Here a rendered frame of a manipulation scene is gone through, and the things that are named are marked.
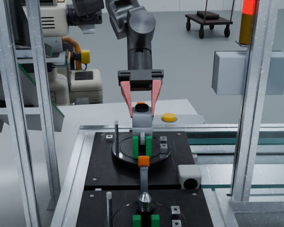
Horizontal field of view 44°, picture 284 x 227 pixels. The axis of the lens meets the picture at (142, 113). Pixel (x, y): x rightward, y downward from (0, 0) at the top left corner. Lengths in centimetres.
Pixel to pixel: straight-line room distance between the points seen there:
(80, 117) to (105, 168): 54
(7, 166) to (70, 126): 28
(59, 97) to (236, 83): 104
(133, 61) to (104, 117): 52
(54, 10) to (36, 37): 76
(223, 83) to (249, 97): 5
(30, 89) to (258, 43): 44
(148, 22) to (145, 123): 21
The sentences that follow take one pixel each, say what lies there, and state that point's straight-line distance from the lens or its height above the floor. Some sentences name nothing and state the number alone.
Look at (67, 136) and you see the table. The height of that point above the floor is 86.
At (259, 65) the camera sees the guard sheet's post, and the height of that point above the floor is 123.
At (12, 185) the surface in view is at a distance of 98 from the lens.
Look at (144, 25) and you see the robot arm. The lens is 77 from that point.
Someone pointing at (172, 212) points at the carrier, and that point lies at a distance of 62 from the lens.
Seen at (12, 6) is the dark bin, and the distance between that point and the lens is 69.
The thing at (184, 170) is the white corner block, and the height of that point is 99.
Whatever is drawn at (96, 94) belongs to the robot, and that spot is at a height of 75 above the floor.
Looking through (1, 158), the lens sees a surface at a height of 86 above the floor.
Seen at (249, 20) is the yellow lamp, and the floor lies 130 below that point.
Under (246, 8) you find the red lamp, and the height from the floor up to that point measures 132.
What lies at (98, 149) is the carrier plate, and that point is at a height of 97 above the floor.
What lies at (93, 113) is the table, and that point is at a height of 86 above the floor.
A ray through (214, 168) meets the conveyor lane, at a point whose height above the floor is 92.
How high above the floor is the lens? 140
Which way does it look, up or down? 24 degrees down
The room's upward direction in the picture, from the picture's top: straight up
